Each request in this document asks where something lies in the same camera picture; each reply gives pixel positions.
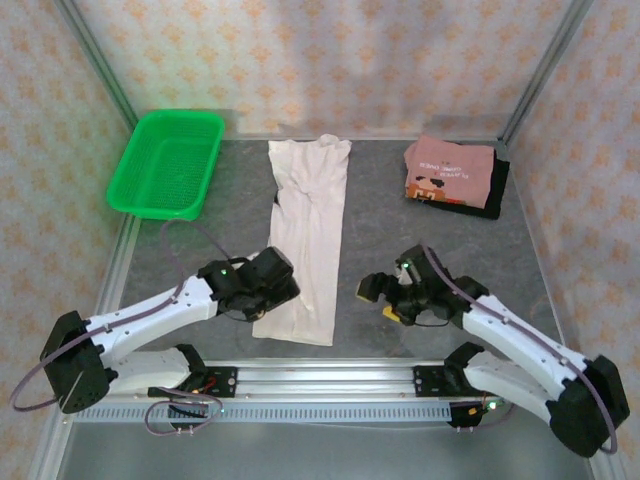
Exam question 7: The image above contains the white t-shirt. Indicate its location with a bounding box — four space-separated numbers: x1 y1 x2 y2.
251 133 353 347

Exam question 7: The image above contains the aluminium mounting beam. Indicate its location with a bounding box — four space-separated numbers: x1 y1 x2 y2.
52 360 599 402

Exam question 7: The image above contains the folded black t-shirt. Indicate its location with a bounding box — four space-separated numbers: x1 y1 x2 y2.
410 157 512 221

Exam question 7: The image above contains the folded pink printed t-shirt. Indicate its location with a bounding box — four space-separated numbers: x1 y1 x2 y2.
402 132 497 210

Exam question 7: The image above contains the green plastic mesh basket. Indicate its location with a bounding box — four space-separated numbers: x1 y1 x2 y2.
107 109 227 221

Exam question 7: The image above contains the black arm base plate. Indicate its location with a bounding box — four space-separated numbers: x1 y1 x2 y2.
412 363 454 399
194 366 238 400

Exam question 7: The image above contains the grey slotted cable duct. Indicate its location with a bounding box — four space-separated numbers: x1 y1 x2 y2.
74 402 454 425

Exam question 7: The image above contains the aluminium frame post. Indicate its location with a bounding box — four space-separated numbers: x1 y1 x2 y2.
54 0 141 134
499 0 594 146

